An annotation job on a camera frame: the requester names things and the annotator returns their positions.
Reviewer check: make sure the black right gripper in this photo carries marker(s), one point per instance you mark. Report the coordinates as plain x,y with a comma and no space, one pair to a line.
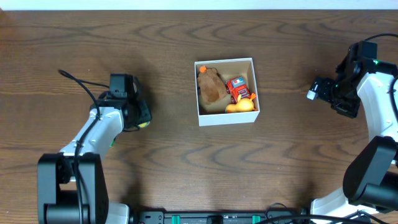
350,109

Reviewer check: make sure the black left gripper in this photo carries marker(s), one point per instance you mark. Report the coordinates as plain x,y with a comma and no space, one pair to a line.
143,113

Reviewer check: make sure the yellow ball with blue letters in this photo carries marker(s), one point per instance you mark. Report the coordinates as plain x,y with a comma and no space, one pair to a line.
144,125

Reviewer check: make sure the orange rubber duck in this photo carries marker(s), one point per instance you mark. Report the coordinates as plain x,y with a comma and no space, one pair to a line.
242,105

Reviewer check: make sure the red toy fire truck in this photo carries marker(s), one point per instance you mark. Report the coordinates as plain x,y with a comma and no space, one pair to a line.
236,86

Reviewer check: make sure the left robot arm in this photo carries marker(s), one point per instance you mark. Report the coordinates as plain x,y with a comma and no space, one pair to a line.
71,187

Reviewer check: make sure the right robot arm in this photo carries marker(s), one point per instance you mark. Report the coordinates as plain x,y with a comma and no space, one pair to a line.
368,187

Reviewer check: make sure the white cardboard box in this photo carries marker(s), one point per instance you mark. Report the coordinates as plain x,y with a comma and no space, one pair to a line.
214,114

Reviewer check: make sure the brown plush toy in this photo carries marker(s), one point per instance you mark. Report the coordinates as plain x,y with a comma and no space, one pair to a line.
212,88

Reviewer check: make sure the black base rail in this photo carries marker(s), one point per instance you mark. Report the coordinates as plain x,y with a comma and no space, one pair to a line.
161,216

